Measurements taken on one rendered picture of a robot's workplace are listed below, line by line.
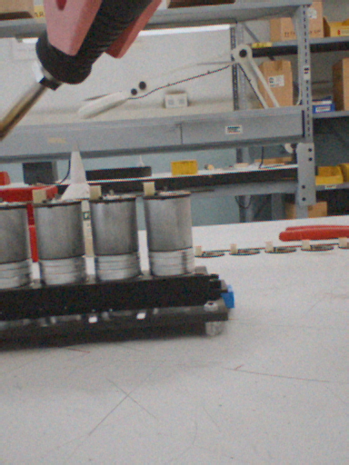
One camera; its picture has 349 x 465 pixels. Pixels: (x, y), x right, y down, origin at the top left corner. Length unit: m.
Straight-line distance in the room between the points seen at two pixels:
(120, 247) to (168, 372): 0.10
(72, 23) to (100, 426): 0.14
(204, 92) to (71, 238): 4.40
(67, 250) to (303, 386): 0.15
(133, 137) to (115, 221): 2.24
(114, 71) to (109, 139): 2.19
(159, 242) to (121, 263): 0.02
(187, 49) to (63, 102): 0.92
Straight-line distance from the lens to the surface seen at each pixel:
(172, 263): 0.34
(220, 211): 4.72
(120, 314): 0.31
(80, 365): 0.28
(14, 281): 0.35
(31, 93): 0.31
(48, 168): 2.71
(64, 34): 0.27
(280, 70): 4.35
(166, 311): 0.31
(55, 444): 0.21
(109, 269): 0.34
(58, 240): 0.34
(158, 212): 0.33
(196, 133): 2.57
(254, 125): 2.59
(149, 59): 4.74
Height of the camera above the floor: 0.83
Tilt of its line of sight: 7 degrees down
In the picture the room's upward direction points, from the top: 4 degrees counter-clockwise
